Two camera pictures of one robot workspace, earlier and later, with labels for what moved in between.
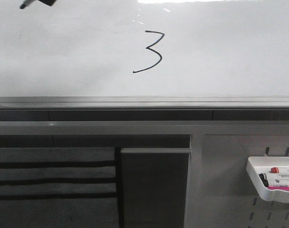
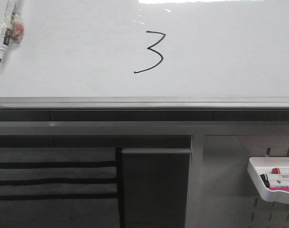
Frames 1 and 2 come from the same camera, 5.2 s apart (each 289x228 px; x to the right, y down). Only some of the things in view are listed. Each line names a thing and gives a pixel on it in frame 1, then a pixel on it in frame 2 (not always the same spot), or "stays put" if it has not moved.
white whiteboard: [145, 48] stays put
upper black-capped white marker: [266, 176] stays put
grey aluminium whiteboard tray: [144, 103] stays put
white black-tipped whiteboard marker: [25, 3] → [12, 29]
